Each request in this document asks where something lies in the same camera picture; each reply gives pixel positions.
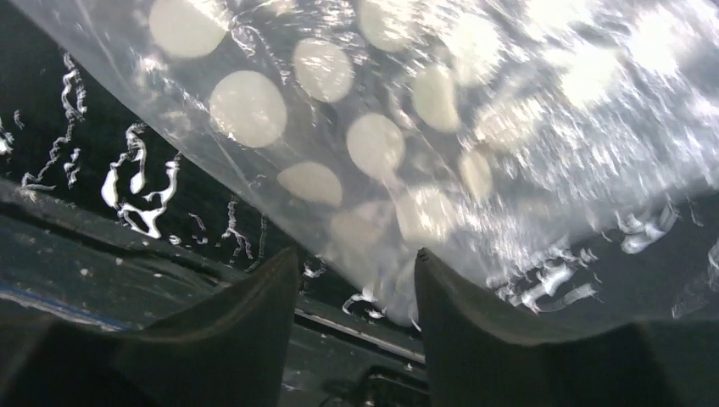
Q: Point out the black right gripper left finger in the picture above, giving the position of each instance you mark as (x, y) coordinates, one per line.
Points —
(229, 350)

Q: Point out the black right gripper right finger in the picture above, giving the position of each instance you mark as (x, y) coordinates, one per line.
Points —
(481, 351)

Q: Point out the clear polka dot zip bag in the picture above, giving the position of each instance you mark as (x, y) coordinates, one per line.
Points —
(541, 148)

